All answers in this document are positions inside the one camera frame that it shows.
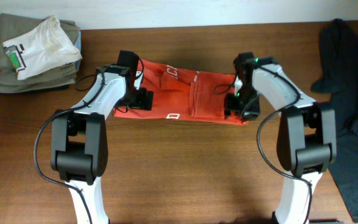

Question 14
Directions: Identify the orange t-shirt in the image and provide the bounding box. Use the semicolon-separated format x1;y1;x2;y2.
113;60;248;126

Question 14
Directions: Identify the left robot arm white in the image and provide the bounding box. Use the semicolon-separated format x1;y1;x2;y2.
50;50;154;223

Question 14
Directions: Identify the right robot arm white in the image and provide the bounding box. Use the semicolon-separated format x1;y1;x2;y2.
224;52;337;223

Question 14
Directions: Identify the dark grey clothes pile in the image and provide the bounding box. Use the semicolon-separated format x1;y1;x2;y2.
311;19;358;223

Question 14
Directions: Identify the light blue folded garment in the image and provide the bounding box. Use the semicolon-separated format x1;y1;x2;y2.
73;30;81;71

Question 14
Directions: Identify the white folded t-shirt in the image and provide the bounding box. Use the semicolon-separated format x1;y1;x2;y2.
2;16;82;80

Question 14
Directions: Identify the olive folded garment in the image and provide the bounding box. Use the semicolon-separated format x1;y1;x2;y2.
0;13;82;93

